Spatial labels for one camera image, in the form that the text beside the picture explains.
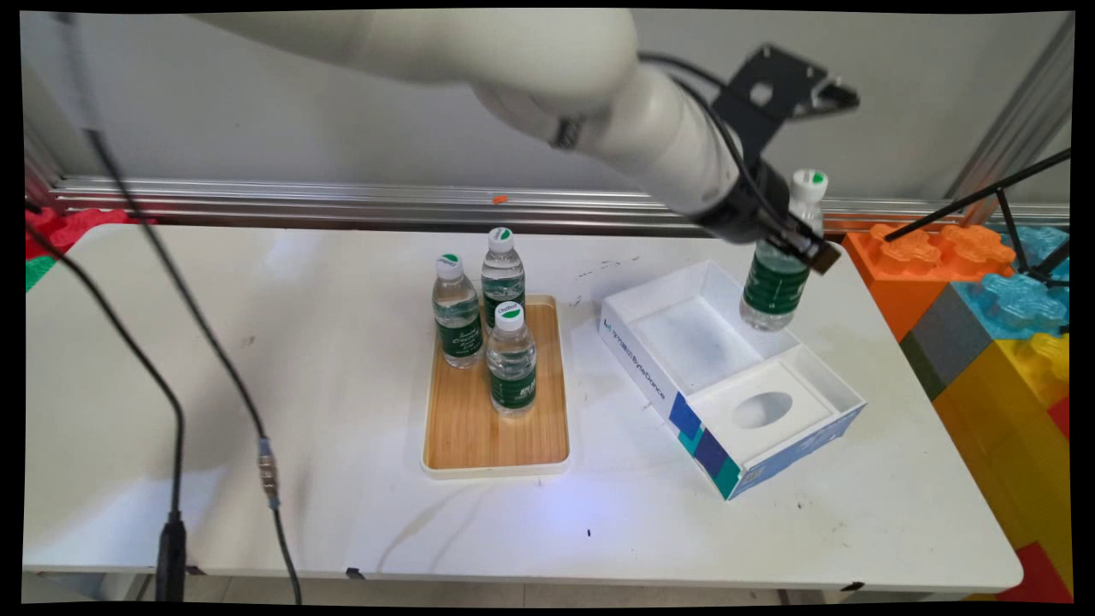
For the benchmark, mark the wrist camera with black bracket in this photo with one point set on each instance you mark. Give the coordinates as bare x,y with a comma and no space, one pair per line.
770,90

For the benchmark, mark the blue giant building block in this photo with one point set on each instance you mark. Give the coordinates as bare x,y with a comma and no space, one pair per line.
1014,304

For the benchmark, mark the yellow giant building block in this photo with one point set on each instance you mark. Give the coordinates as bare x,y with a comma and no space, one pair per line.
1009,445

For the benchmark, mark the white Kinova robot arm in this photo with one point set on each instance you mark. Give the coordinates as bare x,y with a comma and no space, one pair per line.
530,60

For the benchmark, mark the aluminium rail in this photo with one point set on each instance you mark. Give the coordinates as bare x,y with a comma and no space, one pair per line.
385,201

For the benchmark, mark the orange giant building block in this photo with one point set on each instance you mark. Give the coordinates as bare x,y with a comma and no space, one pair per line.
907,274

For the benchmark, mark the red giant building block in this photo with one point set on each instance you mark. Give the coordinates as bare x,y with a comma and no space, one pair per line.
77,227
1039,577

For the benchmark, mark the grey giant building block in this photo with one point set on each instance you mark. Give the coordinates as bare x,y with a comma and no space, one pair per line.
945,342

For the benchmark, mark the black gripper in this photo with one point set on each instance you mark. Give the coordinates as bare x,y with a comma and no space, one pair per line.
744,205

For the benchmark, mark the aluminium frame post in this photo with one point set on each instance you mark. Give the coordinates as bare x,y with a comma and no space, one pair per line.
1018,120

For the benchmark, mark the green giant building block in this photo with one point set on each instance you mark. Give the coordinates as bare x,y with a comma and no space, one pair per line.
36,272

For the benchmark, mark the black tripod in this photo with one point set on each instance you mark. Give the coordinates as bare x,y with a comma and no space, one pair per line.
967,203

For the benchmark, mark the wooden tray with cream rim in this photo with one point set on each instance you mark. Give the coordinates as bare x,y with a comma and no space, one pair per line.
479,428

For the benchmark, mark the white cardboard box blue print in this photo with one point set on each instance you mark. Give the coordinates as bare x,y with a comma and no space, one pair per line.
727,376

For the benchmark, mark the green label water bottle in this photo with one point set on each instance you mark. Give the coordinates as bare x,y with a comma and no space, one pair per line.
503,274
774,291
511,372
458,329

